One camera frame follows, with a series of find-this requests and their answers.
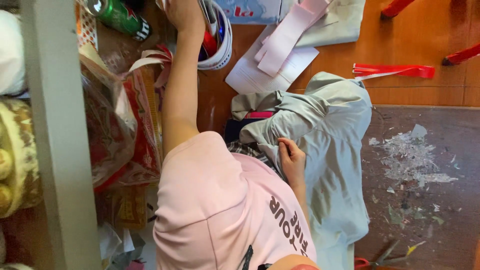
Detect pink printed t-shirt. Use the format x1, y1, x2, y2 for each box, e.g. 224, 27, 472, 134
153, 131, 318, 270

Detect green drink can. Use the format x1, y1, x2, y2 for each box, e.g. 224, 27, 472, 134
86, 0, 153, 42

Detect red dotted paper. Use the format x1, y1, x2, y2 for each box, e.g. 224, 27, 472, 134
74, 0, 99, 50

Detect grey painted post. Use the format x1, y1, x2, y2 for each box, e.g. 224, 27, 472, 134
20, 0, 103, 270

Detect red and white ribbon bundle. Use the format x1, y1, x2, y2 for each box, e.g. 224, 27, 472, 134
128, 44, 174, 89

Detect white cloth bundle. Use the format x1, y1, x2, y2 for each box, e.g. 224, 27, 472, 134
0, 9, 26, 97

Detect dark brown floor mat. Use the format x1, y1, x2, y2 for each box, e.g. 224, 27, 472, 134
354, 104, 480, 270

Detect red stool leg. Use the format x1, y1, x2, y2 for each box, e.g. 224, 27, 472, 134
442, 42, 480, 67
380, 0, 416, 20

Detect white round holder cup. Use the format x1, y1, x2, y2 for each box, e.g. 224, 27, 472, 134
196, 0, 233, 71

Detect person's right hand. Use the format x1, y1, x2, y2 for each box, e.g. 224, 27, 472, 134
277, 137, 307, 185

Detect red tool in holder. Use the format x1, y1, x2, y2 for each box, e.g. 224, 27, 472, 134
202, 31, 218, 58

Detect pile of paper scraps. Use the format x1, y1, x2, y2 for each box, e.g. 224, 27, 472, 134
368, 124, 459, 189

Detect plastic bag of red packets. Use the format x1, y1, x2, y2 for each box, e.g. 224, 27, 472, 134
78, 52, 164, 193

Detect pale pink paper strip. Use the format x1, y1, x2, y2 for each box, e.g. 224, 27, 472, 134
254, 0, 331, 78

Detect yellow printed packet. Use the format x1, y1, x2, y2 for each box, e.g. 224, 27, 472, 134
112, 185, 149, 230

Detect light grey garment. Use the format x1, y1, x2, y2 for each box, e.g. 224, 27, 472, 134
230, 71, 373, 270

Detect pink elastic band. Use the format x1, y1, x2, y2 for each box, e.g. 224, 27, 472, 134
245, 111, 275, 120

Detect folded grey cloth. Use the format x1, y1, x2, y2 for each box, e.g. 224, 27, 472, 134
279, 0, 367, 48

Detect person's left hand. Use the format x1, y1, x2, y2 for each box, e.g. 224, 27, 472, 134
164, 0, 206, 34

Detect blue and white box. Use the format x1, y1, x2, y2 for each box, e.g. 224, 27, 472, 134
214, 0, 282, 26

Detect white paper sheet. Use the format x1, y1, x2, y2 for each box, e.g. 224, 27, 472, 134
225, 24, 320, 95

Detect plaid fabric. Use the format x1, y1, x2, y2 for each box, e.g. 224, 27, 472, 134
226, 140, 280, 176

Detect red handled scissors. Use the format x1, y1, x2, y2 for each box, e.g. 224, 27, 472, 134
354, 239, 410, 270

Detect dark navy cloth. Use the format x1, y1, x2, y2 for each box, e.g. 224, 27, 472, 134
224, 118, 260, 144

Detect yellow paper scrap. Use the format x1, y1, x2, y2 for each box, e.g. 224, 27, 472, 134
406, 240, 427, 256

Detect red ribbon strip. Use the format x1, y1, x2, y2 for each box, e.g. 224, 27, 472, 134
352, 62, 436, 82

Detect brown patterned blanket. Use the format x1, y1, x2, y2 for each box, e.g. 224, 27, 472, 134
0, 97, 43, 219

